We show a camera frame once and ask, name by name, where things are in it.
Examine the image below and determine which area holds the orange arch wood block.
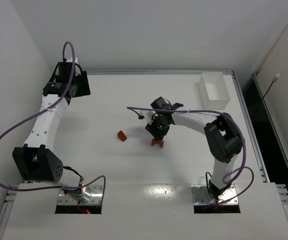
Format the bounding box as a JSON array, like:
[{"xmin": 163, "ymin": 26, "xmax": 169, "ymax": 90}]
[{"xmin": 151, "ymin": 138, "xmax": 164, "ymax": 149}]

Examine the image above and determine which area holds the orange wedge wood block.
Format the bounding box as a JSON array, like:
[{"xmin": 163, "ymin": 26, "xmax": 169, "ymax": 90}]
[{"xmin": 117, "ymin": 130, "xmax": 127, "ymax": 142}]

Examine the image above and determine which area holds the white plastic bin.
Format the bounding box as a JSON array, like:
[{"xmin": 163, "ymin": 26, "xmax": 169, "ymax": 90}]
[{"xmin": 198, "ymin": 72, "xmax": 231, "ymax": 110}]

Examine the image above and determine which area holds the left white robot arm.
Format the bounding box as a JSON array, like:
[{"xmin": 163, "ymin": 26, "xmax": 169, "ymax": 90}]
[{"xmin": 13, "ymin": 57, "xmax": 90, "ymax": 198}]

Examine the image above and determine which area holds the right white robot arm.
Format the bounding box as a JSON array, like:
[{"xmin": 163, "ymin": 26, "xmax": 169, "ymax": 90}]
[{"xmin": 140, "ymin": 97, "xmax": 242, "ymax": 200}]

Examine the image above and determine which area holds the aluminium frame rail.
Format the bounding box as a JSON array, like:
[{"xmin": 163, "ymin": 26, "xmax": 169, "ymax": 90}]
[{"xmin": 88, "ymin": 70, "xmax": 234, "ymax": 76}]

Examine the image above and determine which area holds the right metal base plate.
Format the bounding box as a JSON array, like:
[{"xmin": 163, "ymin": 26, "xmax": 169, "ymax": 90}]
[{"xmin": 191, "ymin": 184, "xmax": 238, "ymax": 207}]

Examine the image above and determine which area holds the metal base plate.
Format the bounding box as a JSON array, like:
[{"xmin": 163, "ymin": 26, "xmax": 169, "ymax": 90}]
[
  {"xmin": 57, "ymin": 185, "xmax": 103, "ymax": 206},
  {"xmin": 191, "ymin": 184, "xmax": 238, "ymax": 207}
]

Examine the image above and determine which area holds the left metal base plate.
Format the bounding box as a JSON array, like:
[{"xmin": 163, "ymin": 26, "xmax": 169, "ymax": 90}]
[{"xmin": 57, "ymin": 185, "xmax": 103, "ymax": 206}]

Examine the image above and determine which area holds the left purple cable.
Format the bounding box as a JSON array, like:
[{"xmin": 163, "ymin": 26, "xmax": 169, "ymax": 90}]
[{"xmin": 0, "ymin": 41, "xmax": 106, "ymax": 192}]

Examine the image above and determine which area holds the black wall cable with plug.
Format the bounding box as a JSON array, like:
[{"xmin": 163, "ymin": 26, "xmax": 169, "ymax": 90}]
[{"xmin": 251, "ymin": 73, "xmax": 280, "ymax": 113}]

